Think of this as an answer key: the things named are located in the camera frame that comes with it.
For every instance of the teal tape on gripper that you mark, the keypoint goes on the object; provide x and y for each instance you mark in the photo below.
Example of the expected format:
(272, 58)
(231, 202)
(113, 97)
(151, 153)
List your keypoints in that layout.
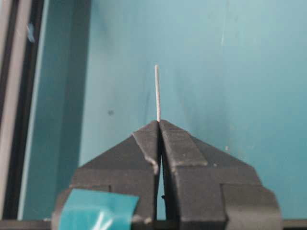
(97, 210)

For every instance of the black aluminium extrusion rail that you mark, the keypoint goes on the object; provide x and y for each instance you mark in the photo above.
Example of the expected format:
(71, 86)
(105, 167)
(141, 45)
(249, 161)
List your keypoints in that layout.
(20, 26)

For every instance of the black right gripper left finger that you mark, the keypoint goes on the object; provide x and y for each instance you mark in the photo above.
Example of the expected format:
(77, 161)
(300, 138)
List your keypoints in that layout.
(131, 168)

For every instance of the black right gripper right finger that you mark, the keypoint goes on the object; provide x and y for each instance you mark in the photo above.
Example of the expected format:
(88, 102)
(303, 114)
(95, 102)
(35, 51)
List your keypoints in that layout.
(212, 190)

